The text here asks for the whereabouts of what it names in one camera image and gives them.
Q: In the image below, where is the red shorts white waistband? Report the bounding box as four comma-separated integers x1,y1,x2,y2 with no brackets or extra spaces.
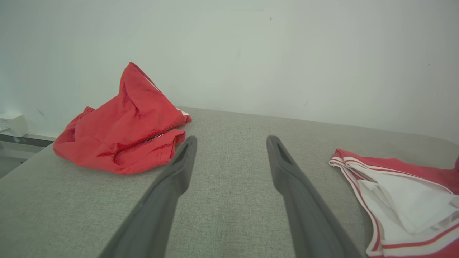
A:
53,62,192,175

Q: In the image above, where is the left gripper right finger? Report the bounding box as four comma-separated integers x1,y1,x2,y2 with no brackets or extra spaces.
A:
266,135,363,258

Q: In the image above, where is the red garment striped white trim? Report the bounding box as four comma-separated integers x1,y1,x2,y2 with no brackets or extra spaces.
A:
329,148,459,258

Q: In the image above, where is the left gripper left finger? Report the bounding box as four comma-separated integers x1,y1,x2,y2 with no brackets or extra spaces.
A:
99,135,198,258

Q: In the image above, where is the dark wall baseboard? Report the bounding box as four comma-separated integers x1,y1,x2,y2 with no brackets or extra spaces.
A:
0,131,55,148

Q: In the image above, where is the white wall socket box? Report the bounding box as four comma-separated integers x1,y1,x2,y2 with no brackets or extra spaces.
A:
0,111,30,137

